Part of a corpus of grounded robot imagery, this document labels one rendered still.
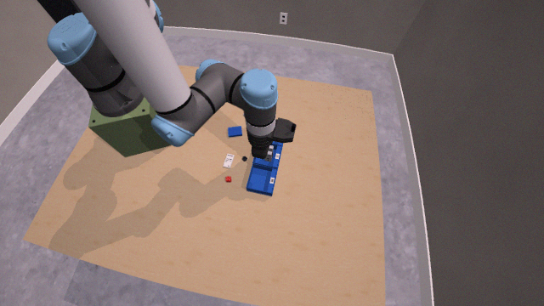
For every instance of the white domino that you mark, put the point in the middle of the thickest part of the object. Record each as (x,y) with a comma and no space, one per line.
(228,160)

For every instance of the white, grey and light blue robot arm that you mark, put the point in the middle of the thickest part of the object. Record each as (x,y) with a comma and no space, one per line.
(132,32)

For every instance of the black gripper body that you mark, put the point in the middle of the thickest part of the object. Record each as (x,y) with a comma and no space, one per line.
(281,130)

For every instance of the blue three-compartment bin rack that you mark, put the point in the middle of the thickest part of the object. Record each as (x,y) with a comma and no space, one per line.
(263,173)

